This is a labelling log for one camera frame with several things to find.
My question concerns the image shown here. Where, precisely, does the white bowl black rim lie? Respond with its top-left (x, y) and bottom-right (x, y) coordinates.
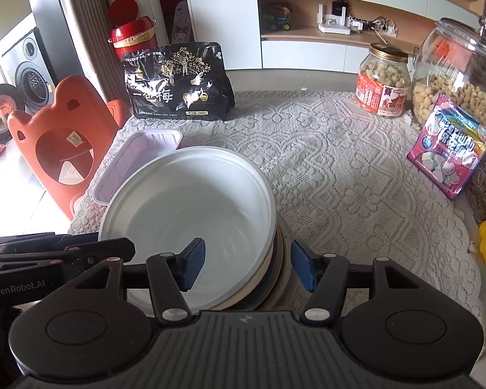
top-left (227, 227), bottom-right (284, 311)

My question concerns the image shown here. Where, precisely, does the white rectangular plastic tray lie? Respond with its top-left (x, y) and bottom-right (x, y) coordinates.
top-left (92, 129), bottom-right (182, 206)

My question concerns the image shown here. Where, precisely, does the steel pot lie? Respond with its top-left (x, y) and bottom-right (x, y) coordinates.
top-left (258, 213), bottom-right (300, 311)

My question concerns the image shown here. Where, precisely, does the white lace tablecloth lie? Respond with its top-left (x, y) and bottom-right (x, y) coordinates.
top-left (67, 88), bottom-right (486, 333)

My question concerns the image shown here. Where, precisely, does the orange bear stool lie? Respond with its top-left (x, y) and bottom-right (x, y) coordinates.
top-left (7, 75), bottom-right (132, 219)

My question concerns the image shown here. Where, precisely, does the pink marshmallow bag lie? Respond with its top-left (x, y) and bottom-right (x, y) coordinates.
top-left (407, 93), bottom-right (486, 200)

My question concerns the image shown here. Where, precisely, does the black plum snack bag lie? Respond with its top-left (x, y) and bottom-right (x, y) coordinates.
top-left (122, 42), bottom-right (235, 121)

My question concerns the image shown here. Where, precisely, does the peanut jar gold lid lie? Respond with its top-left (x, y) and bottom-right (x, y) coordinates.
top-left (354, 43), bottom-right (411, 118)

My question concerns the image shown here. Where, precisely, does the washing machine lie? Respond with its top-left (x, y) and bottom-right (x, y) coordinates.
top-left (0, 14), bottom-right (55, 115)

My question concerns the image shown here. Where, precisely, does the red trash bin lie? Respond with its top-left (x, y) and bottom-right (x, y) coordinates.
top-left (108, 0), bottom-right (158, 61)

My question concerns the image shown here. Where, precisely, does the white router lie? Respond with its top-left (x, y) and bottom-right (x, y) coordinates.
top-left (317, 5), bottom-right (351, 35)

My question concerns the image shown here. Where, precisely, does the large clear peanut jar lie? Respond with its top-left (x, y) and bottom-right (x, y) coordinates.
top-left (411, 16), bottom-right (486, 126)

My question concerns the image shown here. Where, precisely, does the white tv cabinet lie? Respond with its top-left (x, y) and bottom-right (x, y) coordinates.
top-left (188, 0), bottom-right (486, 73)

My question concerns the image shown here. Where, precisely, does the green toy tractor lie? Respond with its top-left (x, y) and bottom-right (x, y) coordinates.
top-left (260, 3), bottom-right (293, 32)

